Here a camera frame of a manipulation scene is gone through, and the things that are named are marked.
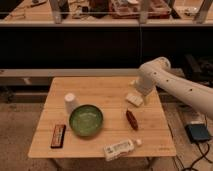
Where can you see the red tray of items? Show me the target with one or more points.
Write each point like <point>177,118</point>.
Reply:
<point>130,9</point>

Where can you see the green ceramic bowl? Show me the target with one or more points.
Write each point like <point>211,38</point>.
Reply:
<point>86,120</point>

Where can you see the white plastic bottle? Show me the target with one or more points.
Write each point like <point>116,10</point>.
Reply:
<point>114,151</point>

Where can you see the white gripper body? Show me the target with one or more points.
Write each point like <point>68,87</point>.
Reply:
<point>144,87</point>

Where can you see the white rectangular block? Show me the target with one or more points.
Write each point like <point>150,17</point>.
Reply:
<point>134,99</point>

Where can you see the blue foot pedal box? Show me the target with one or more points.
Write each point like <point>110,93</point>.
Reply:
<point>197,133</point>

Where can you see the brown sausage-shaped object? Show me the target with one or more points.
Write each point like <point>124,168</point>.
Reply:
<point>132,120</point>

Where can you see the dark chocolate bar box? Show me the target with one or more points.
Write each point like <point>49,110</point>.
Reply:
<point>58,136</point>

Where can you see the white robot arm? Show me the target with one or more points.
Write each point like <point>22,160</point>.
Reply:
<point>156,73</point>

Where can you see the long workbench shelf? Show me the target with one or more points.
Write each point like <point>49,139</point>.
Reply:
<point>96,13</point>

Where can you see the white paper cup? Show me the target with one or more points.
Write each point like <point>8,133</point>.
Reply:
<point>71,102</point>

